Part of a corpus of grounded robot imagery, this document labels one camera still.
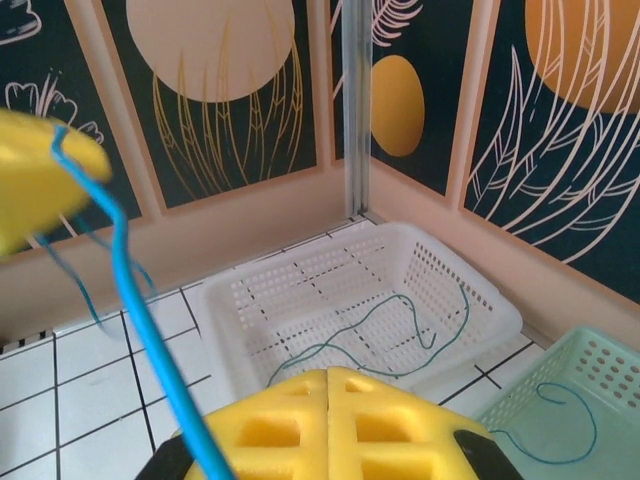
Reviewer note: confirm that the white perforated plastic basket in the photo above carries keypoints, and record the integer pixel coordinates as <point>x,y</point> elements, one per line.
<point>500,310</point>

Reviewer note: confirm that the aluminium corner post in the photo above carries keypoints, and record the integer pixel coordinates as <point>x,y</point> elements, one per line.
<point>357,100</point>

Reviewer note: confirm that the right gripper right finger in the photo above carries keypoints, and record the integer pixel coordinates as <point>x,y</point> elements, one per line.
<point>400,425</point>

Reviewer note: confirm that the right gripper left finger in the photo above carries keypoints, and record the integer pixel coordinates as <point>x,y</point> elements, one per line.
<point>280,400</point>

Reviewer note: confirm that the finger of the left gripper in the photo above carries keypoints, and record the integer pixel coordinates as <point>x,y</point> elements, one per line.
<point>85,170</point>
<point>25,175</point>

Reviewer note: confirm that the mint perforated plastic basket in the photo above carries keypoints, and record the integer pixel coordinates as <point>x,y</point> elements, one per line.
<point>550,360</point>

